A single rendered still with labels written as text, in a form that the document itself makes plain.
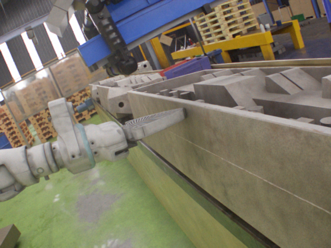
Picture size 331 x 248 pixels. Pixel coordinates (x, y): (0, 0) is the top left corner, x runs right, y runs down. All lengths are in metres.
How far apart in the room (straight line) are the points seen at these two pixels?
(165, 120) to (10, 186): 0.31
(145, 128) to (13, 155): 0.24
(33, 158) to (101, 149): 0.12
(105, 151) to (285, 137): 0.29
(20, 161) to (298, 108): 0.51
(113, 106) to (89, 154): 1.06
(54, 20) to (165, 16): 6.48
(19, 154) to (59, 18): 6.58
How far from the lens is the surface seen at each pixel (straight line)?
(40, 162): 0.47
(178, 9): 0.56
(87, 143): 0.45
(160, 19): 0.54
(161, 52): 10.80
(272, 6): 13.29
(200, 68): 1.99
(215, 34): 6.53
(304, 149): 0.28
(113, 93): 1.52
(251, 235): 0.50
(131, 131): 0.47
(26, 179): 0.47
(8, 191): 0.49
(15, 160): 0.47
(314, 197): 0.30
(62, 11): 7.02
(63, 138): 0.45
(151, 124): 0.46
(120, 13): 0.54
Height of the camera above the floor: 1.13
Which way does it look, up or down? 16 degrees down
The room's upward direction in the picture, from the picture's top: 23 degrees counter-clockwise
